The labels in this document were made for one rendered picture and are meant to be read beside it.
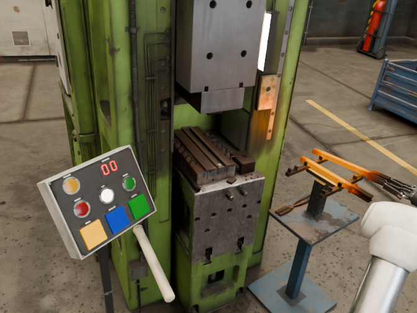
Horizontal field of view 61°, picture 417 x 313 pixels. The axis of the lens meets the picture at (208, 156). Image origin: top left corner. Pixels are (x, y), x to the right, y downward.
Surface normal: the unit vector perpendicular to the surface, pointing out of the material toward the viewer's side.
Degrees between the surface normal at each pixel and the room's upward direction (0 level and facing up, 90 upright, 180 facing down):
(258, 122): 90
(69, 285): 0
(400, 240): 50
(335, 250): 0
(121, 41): 90
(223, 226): 90
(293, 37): 90
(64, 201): 60
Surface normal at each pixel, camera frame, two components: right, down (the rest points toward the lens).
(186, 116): 0.44, 0.48
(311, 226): 0.06, -0.86
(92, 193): 0.71, -0.11
